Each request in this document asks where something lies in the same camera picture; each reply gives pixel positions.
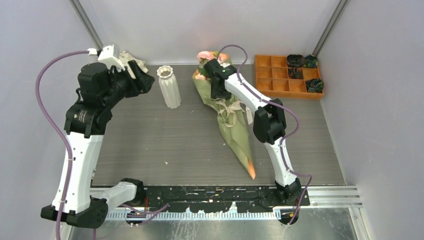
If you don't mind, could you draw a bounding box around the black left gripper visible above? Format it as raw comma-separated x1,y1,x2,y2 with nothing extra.
103,60,155,109

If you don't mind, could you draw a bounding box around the cream ribbon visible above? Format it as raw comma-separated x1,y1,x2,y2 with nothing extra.
214,98,254,128

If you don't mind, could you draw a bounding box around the green pink flower bouquet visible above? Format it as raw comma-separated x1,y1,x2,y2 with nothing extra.
192,50,256,180

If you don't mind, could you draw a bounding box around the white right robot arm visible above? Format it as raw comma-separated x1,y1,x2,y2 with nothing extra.
203,59,303,206

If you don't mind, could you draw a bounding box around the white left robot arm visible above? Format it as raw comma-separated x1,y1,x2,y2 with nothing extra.
40,60,155,229

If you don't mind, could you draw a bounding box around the white ribbed vase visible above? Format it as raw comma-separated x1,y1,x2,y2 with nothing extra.
156,65,181,109

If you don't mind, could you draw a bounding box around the cream printed cloth bag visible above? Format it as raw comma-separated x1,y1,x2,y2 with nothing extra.
119,50,149,77

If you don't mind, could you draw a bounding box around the orange compartment tray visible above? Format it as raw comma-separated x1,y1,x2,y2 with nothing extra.
254,54,325,100

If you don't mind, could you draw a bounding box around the dark rolled fabric middle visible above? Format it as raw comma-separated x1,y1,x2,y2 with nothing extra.
288,67,304,80

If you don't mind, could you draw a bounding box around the dark rolled fabric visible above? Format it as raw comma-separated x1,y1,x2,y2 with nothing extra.
288,67,304,80
286,54,305,68

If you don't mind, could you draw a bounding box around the dark rolled fabric top left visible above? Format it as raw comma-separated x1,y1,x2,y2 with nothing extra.
286,54,305,68

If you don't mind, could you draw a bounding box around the green rolled fabric bottom right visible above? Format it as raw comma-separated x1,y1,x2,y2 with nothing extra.
305,78,325,93

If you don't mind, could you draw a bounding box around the blue green rolled fabric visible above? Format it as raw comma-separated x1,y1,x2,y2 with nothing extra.
303,54,319,69

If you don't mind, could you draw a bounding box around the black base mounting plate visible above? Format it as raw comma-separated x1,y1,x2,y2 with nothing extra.
125,185,301,213

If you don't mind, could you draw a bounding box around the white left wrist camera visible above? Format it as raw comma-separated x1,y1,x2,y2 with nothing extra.
87,44,126,72

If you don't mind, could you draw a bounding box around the aluminium front rail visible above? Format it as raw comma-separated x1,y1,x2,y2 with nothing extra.
61,187,364,222

